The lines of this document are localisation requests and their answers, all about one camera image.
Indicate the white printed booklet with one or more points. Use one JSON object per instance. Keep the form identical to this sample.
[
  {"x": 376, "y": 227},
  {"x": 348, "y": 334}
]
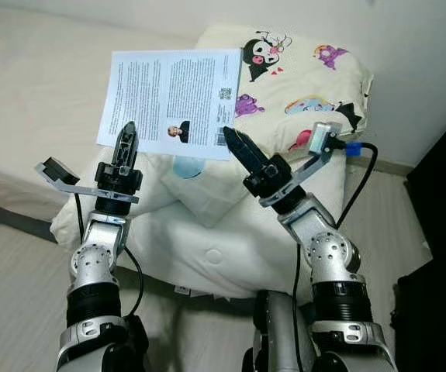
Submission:
[{"x": 168, "y": 93}]

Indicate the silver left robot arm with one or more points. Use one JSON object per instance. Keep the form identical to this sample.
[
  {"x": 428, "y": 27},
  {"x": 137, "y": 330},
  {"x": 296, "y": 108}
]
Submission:
[{"x": 98, "y": 256}]

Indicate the cream cartoon print quilt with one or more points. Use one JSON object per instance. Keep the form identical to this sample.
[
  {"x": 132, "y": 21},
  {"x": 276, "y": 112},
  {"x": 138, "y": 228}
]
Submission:
[{"x": 308, "y": 77}]

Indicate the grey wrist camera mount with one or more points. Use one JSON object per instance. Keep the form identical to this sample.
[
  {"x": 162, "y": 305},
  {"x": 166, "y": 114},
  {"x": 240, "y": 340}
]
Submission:
[
  {"x": 83, "y": 188},
  {"x": 325, "y": 138}
]

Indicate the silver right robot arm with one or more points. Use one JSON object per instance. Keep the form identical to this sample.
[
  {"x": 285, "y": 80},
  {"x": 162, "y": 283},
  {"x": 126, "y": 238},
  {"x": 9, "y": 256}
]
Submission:
[{"x": 327, "y": 256}]

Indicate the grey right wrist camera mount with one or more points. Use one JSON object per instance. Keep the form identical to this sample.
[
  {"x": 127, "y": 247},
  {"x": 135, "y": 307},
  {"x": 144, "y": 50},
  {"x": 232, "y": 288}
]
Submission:
[{"x": 325, "y": 138}]

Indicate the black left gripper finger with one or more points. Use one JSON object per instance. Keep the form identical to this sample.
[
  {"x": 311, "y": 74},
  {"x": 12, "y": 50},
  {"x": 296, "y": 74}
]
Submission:
[{"x": 127, "y": 147}]

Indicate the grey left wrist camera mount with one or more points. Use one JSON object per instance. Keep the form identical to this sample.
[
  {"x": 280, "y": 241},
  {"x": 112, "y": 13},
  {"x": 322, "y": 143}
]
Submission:
[{"x": 83, "y": 188}]

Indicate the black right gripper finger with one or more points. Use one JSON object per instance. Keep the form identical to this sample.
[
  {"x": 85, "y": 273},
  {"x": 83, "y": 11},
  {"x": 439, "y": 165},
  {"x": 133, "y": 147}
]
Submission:
[{"x": 246, "y": 151}]

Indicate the cream bed sheet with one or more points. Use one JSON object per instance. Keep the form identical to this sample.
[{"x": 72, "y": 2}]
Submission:
[{"x": 36, "y": 93}]

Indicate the silver robot leg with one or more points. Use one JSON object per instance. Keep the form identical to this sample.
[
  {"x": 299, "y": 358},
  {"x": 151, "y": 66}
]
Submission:
[{"x": 281, "y": 333}]

